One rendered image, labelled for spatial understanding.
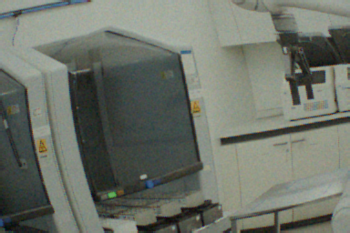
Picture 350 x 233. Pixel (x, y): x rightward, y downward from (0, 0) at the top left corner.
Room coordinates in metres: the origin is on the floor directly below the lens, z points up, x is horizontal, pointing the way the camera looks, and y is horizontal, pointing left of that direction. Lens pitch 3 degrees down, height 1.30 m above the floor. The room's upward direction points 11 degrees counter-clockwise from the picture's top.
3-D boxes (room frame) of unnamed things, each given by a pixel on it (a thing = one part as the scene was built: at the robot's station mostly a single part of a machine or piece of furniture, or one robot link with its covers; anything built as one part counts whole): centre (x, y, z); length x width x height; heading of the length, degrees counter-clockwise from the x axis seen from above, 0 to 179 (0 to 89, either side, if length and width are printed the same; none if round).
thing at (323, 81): (4.24, -1.14, 1.22); 0.62 x 0.56 x 0.64; 140
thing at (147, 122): (2.37, 0.32, 1.28); 0.61 x 0.51 x 0.63; 142
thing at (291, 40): (1.66, -0.38, 1.36); 0.08 x 0.07 x 0.09; 142
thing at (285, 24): (1.66, -0.38, 1.43); 0.09 x 0.09 x 0.06
